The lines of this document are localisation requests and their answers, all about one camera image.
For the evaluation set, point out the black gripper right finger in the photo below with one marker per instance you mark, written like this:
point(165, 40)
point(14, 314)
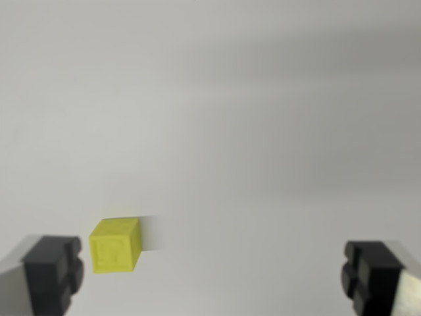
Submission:
point(375, 279)

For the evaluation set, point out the yellow cube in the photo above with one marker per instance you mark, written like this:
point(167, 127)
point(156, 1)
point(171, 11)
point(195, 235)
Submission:
point(113, 247)

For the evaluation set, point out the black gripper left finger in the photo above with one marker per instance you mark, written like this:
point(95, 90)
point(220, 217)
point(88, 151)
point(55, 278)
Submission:
point(46, 273)

